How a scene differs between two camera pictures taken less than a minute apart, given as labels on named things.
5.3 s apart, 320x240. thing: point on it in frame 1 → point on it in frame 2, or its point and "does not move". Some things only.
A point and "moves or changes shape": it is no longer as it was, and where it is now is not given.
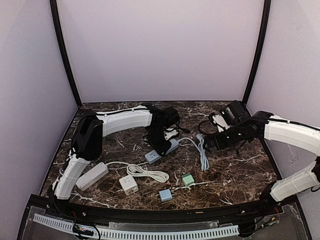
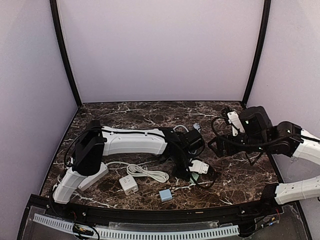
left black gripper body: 155,139 → 178,160
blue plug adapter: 165,195 does not move
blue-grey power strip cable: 204,162 → 196,125
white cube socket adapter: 128,184 does not move
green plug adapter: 187,179 moves or changes shape
